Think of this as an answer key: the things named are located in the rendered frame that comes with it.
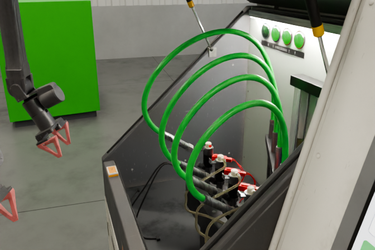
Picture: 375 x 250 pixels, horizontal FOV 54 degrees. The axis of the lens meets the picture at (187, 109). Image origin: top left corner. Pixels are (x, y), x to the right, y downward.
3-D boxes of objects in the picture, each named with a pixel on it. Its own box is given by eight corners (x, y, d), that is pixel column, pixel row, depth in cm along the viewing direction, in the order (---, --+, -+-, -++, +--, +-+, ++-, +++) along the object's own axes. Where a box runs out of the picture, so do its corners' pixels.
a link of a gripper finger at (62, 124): (78, 137, 132) (64, 115, 129) (73, 146, 125) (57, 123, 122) (63, 145, 133) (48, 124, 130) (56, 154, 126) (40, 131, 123)
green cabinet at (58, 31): (89, 95, 503) (79, -4, 458) (100, 116, 428) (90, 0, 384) (12, 105, 468) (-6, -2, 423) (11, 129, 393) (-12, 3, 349)
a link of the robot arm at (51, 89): (19, 80, 122) (7, 87, 114) (48, 65, 120) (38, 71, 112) (39, 110, 126) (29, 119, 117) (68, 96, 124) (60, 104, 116)
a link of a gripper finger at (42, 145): (73, 146, 125) (57, 123, 122) (67, 155, 118) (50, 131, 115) (56, 154, 126) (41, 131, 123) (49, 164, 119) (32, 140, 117)
